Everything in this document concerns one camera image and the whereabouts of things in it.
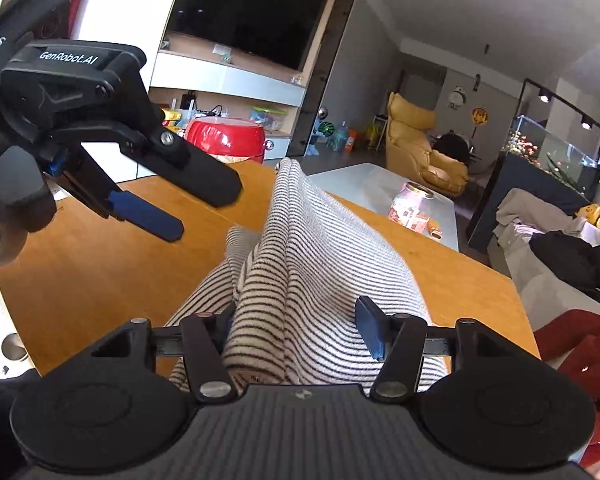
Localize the black fish tank cabinet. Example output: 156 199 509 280
467 152 588 253

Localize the silver-headed toy figure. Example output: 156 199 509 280
310 105 331 156

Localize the white marble coffee table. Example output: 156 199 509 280
305 162 461 253

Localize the red fuzzy coat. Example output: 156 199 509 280
532 309 600 446

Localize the beige sofa blanket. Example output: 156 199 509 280
487 187 600 331

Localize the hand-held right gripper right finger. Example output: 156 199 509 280
355 296 518 403

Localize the yellow lounge chair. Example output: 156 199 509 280
385 91 470 197

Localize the striped knit garment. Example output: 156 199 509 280
165 157 448 396

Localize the glass jar with gold lid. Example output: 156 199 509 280
388 181 435 233

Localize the black flat television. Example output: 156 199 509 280
166 0 331 72

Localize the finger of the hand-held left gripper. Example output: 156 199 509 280
112 120 244 208
57 144 185 243

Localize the black dining chair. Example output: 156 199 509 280
432 131 473 166

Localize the black tank light frame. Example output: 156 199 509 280
520 78 600 171

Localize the white wooden television cabinet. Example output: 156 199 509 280
147 30 308 181

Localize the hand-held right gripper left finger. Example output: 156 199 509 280
87 305 238 403

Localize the glass fish tank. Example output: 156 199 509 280
501 115 600 193

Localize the person's left hand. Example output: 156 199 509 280
0 146 57 278

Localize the clear box with green lid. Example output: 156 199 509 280
250 105 287 133

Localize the black jacket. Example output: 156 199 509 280
529 230 600 311

